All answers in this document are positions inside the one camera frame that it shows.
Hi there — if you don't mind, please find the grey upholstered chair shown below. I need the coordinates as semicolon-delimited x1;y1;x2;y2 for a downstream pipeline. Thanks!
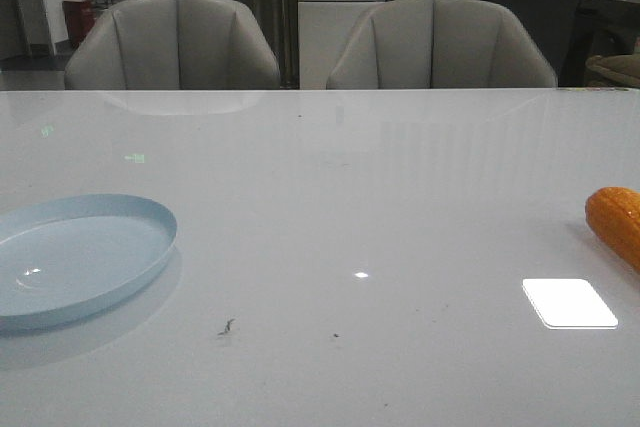
64;0;280;90
326;0;557;90

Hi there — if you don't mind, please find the beige cushion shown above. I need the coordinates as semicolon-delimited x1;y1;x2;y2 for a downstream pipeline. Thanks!
585;54;639;88

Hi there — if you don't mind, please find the red trash bin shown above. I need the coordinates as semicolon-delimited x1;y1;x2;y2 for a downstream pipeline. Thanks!
62;0;95;48

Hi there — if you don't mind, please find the right grey upholstered chair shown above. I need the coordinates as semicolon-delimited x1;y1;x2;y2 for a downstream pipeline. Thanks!
326;0;557;90

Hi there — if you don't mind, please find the light blue round plate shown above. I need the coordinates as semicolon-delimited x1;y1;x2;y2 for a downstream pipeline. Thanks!
1;194;177;332

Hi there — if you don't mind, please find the left grey upholstered chair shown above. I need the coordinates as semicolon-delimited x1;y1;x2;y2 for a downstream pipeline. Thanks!
64;0;280;90

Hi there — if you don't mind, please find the orange corn cob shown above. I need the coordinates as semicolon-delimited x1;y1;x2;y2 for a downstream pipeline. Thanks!
585;187;639;272

